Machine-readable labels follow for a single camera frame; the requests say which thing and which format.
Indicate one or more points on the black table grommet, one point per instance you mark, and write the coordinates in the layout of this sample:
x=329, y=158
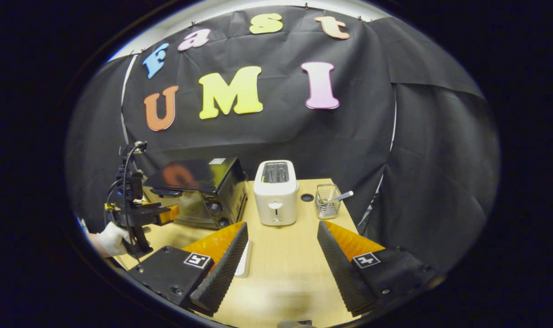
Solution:
x=307, y=197

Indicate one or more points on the metal mesh basket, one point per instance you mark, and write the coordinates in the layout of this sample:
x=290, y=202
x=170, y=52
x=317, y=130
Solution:
x=327, y=205

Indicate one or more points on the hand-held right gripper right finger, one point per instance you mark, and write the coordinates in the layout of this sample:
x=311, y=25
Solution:
x=342, y=273

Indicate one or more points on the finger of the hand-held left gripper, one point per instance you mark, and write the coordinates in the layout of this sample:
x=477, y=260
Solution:
x=153, y=207
x=160, y=217

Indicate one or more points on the black electric oven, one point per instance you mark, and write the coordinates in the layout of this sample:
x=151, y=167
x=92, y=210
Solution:
x=221, y=191

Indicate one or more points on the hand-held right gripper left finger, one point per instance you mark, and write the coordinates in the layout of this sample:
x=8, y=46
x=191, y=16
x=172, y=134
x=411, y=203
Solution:
x=224, y=273

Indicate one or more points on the white food tray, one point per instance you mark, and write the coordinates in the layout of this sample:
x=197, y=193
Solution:
x=244, y=262

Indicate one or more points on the white toaster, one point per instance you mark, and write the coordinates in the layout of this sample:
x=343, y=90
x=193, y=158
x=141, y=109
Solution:
x=276, y=200

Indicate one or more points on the black backdrop cloth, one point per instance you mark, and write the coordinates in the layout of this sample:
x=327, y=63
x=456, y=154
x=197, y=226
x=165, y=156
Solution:
x=281, y=136

